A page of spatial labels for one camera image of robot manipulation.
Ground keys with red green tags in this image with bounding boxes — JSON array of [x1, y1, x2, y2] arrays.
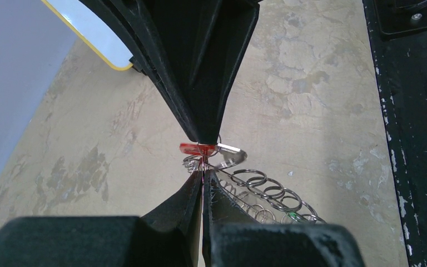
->
[[179, 143, 247, 172]]

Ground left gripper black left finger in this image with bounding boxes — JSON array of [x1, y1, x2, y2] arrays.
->
[[0, 171, 203, 266]]

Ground whiteboard with red writing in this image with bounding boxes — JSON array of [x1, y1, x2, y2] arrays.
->
[[43, 0, 145, 74]]

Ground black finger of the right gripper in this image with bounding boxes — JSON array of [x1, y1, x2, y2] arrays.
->
[[143, 1, 260, 144], [81, 1, 201, 142]]

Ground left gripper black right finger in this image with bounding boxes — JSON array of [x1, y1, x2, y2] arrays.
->
[[202, 170, 365, 266]]

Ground silver disc with keyrings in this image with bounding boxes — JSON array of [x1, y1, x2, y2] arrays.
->
[[182, 155, 326, 225]]

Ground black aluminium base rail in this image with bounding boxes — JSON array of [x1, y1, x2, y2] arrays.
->
[[363, 1, 427, 266]]

